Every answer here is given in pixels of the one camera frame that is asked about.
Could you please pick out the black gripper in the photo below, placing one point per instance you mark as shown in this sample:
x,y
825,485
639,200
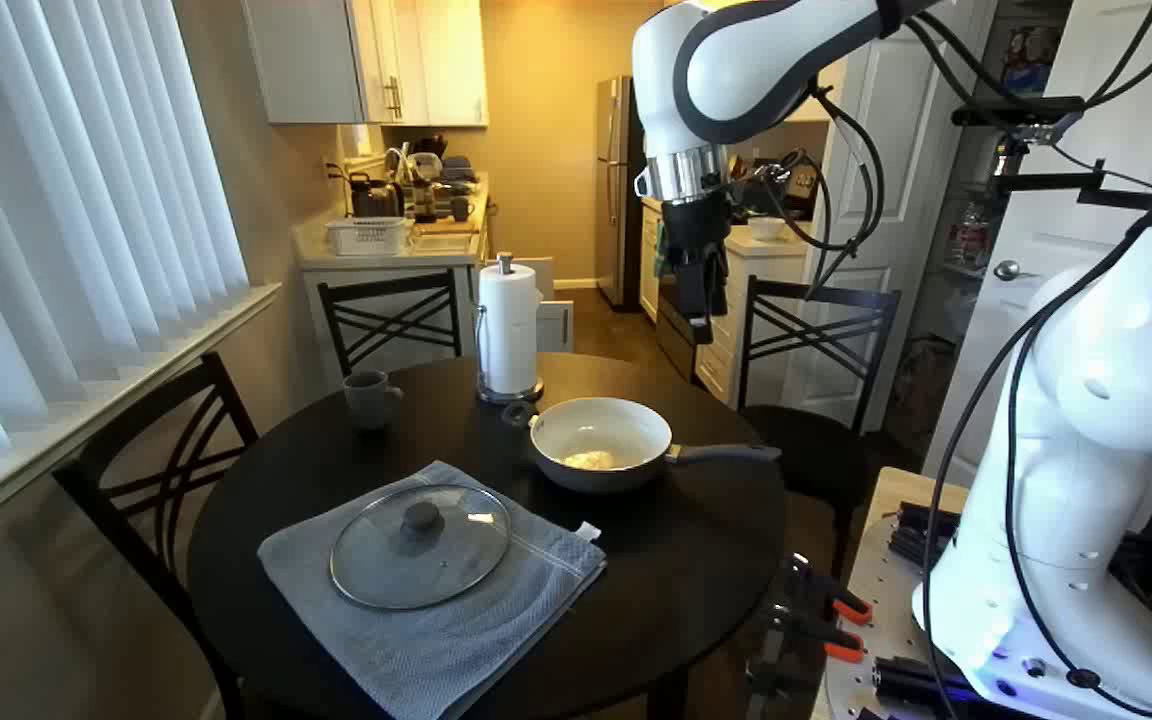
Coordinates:
x,y
692,263

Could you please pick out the clear glass pan lid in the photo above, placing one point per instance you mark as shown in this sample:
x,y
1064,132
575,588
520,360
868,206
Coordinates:
x,y
419,546

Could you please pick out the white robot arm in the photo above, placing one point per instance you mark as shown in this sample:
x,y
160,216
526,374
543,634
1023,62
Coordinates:
x,y
1023,596

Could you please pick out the white paper towel roll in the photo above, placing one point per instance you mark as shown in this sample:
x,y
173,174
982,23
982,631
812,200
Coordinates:
x,y
506,329

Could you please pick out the gray frying pan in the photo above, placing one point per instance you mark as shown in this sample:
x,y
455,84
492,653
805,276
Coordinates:
x,y
607,447

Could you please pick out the blue towel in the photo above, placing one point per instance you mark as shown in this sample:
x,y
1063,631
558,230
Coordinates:
x,y
435,660

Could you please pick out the stainless steel refrigerator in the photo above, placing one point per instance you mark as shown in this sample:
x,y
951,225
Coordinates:
x,y
617,214

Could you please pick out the black chair right side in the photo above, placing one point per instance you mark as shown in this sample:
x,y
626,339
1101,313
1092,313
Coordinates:
x,y
805,378

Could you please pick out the kitchen counter with clutter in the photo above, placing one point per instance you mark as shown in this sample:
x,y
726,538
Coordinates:
x,y
396,197

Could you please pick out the round black table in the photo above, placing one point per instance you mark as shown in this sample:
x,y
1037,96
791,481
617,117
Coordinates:
x,y
691,556

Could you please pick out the black chair far side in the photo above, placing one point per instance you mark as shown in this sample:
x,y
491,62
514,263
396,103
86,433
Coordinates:
x,y
383,324

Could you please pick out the dark gray mug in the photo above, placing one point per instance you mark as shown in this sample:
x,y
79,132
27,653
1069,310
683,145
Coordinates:
x,y
370,399

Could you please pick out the black orange clamp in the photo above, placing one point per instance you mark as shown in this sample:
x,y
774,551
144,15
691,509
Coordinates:
x,y
819,592
799,650

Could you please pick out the white kitchen cabinet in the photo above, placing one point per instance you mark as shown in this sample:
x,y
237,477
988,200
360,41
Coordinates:
x,y
370,62

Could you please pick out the white interior door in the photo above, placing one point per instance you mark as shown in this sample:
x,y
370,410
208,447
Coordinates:
x,y
1050,233

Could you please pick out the black chair near window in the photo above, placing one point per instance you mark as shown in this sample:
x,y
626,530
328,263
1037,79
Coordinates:
x,y
141,512

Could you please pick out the white vertical blinds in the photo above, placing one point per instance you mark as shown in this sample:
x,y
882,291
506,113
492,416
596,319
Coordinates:
x,y
114,222

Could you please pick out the camera on black stand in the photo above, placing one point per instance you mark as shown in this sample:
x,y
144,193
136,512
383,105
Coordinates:
x,y
1041,122

